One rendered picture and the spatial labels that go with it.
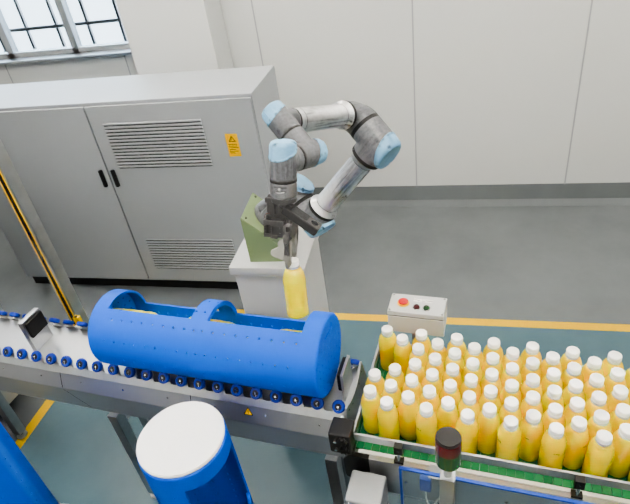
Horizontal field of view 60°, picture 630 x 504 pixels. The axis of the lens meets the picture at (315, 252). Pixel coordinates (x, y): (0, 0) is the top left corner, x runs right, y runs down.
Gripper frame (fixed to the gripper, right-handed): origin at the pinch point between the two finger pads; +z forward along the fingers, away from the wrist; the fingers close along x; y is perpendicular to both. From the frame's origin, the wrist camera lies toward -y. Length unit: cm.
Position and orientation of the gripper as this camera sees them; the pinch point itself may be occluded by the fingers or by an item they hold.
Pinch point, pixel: (292, 261)
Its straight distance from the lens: 159.8
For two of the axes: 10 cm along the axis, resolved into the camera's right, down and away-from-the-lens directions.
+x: -2.6, 4.0, -8.8
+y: -9.7, -1.1, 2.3
